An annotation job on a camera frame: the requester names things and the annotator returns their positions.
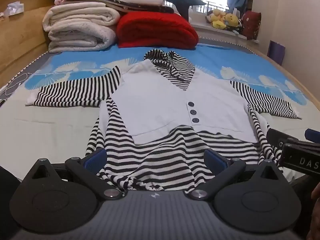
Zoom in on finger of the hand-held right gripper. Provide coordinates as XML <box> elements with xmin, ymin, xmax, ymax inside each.
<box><xmin>266</xmin><ymin>128</ymin><xmax>298</xmax><ymax>156</ymax></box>
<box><xmin>304</xmin><ymin>128</ymin><xmax>320</xmax><ymax>145</ymax></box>

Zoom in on wooden bed frame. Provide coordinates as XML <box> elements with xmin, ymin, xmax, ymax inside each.
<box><xmin>0</xmin><ymin>0</ymin><xmax>320</xmax><ymax>98</ymax></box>

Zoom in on cream folded quilt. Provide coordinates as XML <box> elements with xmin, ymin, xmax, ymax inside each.
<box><xmin>42</xmin><ymin>2</ymin><xmax>121</xmax><ymax>32</ymax></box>

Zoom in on red patterned cushion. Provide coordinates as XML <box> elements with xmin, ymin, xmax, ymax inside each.
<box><xmin>241</xmin><ymin>10</ymin><xmax>262</xmax><ymax>40</ymax></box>

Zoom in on pile of yellow plush toys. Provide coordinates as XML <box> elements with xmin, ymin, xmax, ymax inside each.
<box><xmin>206</xmin><ymin>8</ymin><xmax>243</xmax><ymax>34</ymax></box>

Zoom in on red folded blanket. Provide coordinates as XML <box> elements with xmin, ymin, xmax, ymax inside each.
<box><xmin>116</xmin><ymin>11</ymin><xmax>199</xmax><ymax>50</ymax></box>

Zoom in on dark dotted folded blanket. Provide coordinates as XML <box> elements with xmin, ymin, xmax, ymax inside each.
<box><xmin>82</xmin><ymin>0</ymin><xmax>175</xmax><ymax>14</ymax></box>

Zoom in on white cable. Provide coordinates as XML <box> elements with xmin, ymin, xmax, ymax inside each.
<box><xmin>0</xmin><ymin>71</ymin><xmax>29</xmax><ymax>103</ymax></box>

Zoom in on clear plastic bag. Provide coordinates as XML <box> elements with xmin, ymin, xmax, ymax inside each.
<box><xmin>3</xmin><ymin>1</ymin><xmax>25</xmax><ymax>18</ymax></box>

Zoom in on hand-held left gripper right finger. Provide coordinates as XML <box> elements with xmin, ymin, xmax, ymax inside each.
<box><xmin>186</xmin><ymin>149</ymin><xmax>285</xmax><ymax>201</ymax></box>

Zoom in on white window sill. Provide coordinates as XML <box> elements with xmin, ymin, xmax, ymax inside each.
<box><xmin>189</xmin><ymin>17</ymin><xmax>261</xmax><ymax>43</ymax></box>

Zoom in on purple box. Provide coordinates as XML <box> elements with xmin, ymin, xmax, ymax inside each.
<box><xmin>267</xmin><ymin>40</ymin><xmax>286</xmax><ymax>64</ymax></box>

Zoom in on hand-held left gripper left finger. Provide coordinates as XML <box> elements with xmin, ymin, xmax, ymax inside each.
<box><xmin>24</xmin><ymin>147</ymin><xmax>124</xmax><ymax>201</ymax></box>

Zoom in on white speckled folded quilt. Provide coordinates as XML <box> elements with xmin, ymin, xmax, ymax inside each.
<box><xmin>47</xmin><ymin>17</ymin><xmax>118</xmax><ymax>53</ymax></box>

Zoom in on black white striped hooded shirt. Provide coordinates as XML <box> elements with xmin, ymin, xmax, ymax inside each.
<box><xmin>25</xmin><ymin>48</ymin><xmax>302</xmax><ymax>193</ymax></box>

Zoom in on dark teal plush toy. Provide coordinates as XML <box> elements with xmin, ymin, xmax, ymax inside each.
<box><xmin>107</xmin><ymin>0</ymin><xmax>207</xmax><ymax>22</ymax></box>

